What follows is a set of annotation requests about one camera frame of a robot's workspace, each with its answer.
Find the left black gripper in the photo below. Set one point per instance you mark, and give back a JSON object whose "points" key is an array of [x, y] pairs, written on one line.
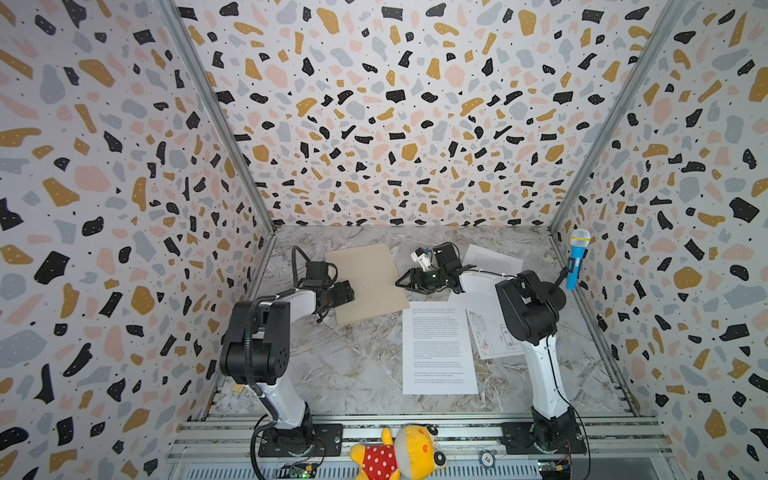
{"points": [[341, 293]]}

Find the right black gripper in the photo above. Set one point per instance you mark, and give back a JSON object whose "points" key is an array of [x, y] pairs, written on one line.
{"points": [[420, 278]]}

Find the beige manila folder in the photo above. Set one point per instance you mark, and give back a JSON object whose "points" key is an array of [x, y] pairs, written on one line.
{"points": [[372, 275]]}

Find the white text sheet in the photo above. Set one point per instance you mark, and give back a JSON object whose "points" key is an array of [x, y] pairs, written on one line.
{"points": [[495, 261], [436, 350]]}

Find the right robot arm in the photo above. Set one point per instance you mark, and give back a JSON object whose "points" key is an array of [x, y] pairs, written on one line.
{"points": [[530, 310]]}

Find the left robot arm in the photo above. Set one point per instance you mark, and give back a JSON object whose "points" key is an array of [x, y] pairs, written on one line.
{"points": [[256, 349]]}

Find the white diagram sheet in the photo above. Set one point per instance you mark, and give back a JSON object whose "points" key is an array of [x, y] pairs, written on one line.
{"points": [[492, 337]]}

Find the blue toy microphone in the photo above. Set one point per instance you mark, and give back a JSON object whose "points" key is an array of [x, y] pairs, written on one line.
{"points": [[579, 241]]}

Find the yellow plush toy red dress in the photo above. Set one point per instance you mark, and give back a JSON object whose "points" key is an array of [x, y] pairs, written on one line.
{"points": [[411, 454]]}

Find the left green circuit board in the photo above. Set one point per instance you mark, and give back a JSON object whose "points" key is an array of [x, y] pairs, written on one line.
{"points": [[300, 470]]}

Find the right circuit board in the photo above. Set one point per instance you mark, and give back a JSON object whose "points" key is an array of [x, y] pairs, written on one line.
{"points": [[555, 470]]}

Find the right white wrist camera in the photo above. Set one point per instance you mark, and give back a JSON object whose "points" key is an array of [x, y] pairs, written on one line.
{"points": [[423, 257]]}

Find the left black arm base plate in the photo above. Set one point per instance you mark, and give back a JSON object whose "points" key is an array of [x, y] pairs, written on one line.
{"points": [[320, 440]]}

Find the aluminium front rail frame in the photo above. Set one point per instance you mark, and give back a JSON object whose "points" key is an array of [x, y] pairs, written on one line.
{"points": [[617, 448]]}

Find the left aluminium corner post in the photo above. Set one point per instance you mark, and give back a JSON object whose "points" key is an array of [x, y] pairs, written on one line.
{"points": [[186, 51]]}

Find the aluminium corner post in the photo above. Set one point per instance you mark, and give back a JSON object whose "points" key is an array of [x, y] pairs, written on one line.
{"points": [[669, 16], [186, 51]]}

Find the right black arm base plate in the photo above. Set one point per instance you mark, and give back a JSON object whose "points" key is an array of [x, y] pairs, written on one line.
{"points": [[540, 437]]}

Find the right aluminium corner post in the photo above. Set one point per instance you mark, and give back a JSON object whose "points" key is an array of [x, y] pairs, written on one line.
{"points": [[669, 16]]}

